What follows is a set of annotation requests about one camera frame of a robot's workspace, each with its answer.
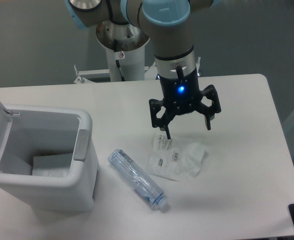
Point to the crushed clear plastic bottle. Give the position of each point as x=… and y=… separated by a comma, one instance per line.
x=138, y=179

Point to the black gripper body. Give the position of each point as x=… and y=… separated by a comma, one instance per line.
x=180, y=93

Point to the white plastic wrapper bag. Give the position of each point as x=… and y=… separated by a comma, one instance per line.
x=177, y=158

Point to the white pedestal base frame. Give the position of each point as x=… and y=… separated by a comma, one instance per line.
x=103, y=75

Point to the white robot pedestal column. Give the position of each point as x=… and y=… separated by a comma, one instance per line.
x=124, y=45

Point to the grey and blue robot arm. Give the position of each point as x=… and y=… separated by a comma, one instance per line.
x=165, y=22

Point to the white trash can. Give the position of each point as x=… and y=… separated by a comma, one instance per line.
x=49, y=160

